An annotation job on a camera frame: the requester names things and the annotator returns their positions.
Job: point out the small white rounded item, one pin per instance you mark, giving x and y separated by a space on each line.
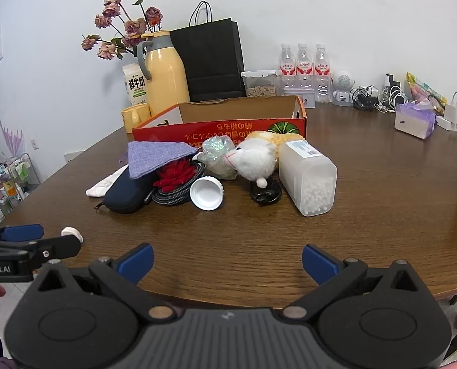
70 232

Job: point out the purple paper flowers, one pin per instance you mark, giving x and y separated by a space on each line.
13 142

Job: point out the red artificial flower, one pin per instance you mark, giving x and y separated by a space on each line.
172 178

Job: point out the white wall outlet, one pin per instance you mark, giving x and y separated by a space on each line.
70 157
35 144

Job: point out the yellow thermos jug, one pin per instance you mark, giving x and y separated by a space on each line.
165 80

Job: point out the white robot toy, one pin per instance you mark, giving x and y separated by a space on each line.
343 82

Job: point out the white plush toy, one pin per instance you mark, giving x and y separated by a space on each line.
253 159

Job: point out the dried pink rose bouquet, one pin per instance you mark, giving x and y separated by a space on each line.
130 27

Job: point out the yellow mug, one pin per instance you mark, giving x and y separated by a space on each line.
134 117

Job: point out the black round lid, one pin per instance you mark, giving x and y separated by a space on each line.
266 196

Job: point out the white milk carton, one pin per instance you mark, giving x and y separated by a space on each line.
136 84

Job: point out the purple fabric pouch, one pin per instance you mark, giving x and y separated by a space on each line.
151 157

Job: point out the yellow plush toy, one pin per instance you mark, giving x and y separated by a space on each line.
286 138

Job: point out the metal storage rack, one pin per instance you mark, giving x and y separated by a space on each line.
17 176

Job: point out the translucent container with white beads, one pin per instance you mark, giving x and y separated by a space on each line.
309 176

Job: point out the clear water bottle red label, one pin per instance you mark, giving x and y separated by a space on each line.
322 69
304 65
286 65

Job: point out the navy zip case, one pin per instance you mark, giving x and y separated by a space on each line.
126 196

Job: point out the white cloth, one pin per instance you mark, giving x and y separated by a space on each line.
101 186

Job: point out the black paper bag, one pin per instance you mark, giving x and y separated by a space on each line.
209 61

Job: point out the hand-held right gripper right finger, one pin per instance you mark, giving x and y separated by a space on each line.
319 263

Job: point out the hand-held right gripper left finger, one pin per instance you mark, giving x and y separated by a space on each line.
138 261

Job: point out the red cardboard box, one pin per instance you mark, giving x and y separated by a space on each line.
220 128

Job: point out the clear container with seeds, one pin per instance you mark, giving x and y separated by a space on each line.
261 84

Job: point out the black plug adapter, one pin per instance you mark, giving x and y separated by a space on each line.
392 81

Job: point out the large ridged white cap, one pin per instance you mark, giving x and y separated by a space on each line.
205 194

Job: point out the white printed tin box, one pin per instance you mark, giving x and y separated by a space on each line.
299 94

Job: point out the white charger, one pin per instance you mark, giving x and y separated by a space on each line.
453 111

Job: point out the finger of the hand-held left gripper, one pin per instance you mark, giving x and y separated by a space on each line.
23 232
59 246

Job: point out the colourful snack packet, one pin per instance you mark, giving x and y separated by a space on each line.
424 88

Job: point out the purple tissue pack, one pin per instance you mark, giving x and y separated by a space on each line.
412 121

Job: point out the iridescent plastic wrap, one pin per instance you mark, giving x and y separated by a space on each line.
217 153

